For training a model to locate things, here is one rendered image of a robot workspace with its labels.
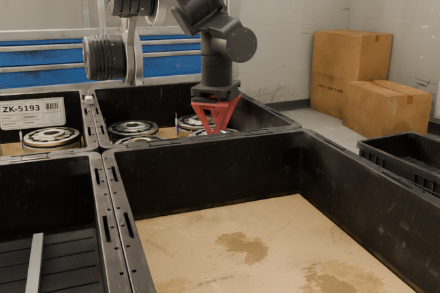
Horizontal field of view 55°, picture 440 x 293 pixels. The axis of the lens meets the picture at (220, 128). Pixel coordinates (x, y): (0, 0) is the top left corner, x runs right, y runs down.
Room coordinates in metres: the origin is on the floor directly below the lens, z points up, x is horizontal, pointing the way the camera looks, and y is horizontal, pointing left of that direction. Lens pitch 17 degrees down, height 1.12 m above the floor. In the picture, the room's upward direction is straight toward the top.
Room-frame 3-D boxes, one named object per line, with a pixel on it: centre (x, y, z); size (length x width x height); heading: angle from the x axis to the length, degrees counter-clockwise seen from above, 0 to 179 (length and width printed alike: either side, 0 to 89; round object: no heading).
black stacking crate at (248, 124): (0.74, 0.08, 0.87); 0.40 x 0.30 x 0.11; 19
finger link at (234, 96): (0.78, 0.00, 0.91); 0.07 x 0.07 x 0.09; 71
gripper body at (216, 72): (0.77, 0.01, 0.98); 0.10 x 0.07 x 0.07; 161
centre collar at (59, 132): (0.77, 0.32, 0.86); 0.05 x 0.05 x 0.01
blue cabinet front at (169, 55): (2.79, 0.35, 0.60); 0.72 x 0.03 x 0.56; 115
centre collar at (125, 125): (0.83, 0.18, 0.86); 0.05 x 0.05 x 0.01
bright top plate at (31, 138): (0.77, 0.32, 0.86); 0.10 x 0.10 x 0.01
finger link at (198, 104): (0.76, 0.01, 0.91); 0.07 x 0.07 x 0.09; 71
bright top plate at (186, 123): (0.87, 0.04, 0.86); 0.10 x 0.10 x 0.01
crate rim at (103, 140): (0.74, 0.08, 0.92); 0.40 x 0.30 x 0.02; 19
